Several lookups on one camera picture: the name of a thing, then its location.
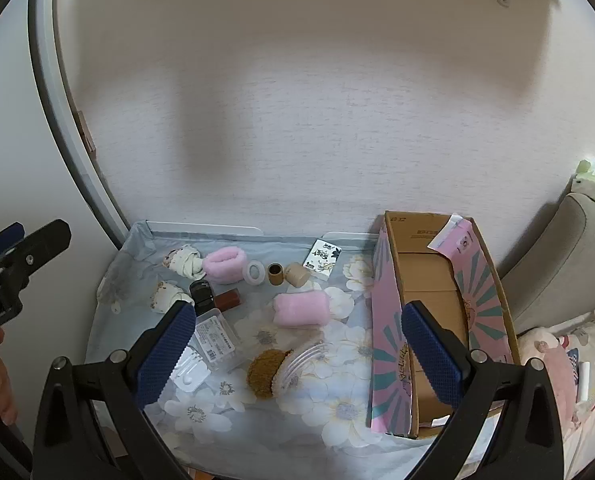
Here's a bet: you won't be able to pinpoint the pink fluffy towel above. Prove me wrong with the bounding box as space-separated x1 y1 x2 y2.
272 290 331 328
200 247 249 283

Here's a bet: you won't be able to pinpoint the beige round jar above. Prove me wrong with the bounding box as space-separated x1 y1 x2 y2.
284 262 312 289

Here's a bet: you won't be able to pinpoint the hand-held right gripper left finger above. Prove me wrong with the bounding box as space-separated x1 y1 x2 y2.
31 301 198 480

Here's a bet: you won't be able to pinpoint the patterned white socks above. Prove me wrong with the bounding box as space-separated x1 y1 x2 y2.
148 280 195 315
163 244 207 281

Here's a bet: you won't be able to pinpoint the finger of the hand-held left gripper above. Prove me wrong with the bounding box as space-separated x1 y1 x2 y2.
0 219 73 293
0 222 26 266

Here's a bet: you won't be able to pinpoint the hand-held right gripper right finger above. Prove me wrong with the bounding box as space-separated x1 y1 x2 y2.
400 300 564 480

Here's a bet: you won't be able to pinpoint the clear blister pack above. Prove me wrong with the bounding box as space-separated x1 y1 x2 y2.
172 345 210 393

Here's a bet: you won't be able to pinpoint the white printed tissue pack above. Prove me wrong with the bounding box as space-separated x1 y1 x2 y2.
302 239 343 281

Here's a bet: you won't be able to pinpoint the white curved frame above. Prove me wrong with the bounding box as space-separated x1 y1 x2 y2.
27 0 130 251

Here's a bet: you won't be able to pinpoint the white tape roll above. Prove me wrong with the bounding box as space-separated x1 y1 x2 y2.
244 260 267 286

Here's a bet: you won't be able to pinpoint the pink plush toy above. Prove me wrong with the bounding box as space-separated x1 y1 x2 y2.
517 325 578 426

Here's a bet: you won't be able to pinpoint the floral blue cloth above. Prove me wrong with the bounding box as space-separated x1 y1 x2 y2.
84 220 508 466

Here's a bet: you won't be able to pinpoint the clear plastic labelled box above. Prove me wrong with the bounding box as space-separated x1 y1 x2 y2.
190 309 243 372

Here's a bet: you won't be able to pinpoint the brown round puff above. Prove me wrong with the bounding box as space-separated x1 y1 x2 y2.
246 349 293 401

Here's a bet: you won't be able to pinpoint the black bottle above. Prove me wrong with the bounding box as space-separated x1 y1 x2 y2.
188 280 217 317

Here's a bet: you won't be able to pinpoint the pink printed cardboard box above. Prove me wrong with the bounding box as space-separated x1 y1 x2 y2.
367 210 522 440

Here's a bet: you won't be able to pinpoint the small white tube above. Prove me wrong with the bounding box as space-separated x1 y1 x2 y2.
577 360 592 403

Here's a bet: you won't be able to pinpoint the brown wooden piece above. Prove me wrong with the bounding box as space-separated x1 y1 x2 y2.
76 110 98 153

